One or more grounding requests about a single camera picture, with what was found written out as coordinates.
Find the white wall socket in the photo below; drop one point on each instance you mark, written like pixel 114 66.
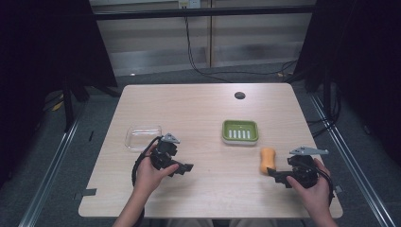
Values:
pixel 189 3

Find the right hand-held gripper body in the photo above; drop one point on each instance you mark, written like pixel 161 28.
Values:
pixel 303 170

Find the aluminium floor rail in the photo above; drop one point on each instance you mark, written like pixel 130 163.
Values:
pixel 52 171
pixel 350 160

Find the black metal stand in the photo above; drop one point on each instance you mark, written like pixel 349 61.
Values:
pixel 67 107

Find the clear plastic container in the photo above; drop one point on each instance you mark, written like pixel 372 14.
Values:
pixel 142 137

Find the person's left hand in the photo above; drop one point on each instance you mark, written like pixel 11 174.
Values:
pixel 150 175

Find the black horizontal metal bar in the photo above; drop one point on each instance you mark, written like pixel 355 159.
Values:
pixel 201 12

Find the person's right hand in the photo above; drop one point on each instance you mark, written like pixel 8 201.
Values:
pixel 310 189

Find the black curtain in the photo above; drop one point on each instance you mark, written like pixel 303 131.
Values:
pixel 356 63
pixel 47 56

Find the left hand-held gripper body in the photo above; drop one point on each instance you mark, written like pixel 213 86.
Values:
pixel 162 152

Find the green soap dish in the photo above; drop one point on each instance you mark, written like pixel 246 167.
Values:
pixel 240 131

